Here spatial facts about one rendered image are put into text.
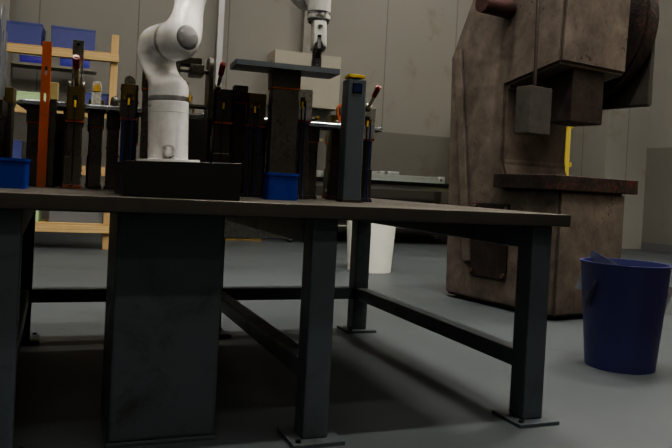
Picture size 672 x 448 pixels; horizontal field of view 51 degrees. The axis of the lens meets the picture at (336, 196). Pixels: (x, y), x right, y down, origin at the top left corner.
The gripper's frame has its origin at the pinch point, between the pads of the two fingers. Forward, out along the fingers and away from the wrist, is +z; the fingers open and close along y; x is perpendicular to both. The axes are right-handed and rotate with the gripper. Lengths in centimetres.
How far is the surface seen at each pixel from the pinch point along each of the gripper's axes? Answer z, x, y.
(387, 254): 101, -118, 362
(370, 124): 18.7, -23.9, 14.0
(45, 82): 13, 93, 4
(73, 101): 19, 83, 1
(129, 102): 18, 64, 0
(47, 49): 2, 93, 4
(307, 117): 18.1, 0.9, 10.6
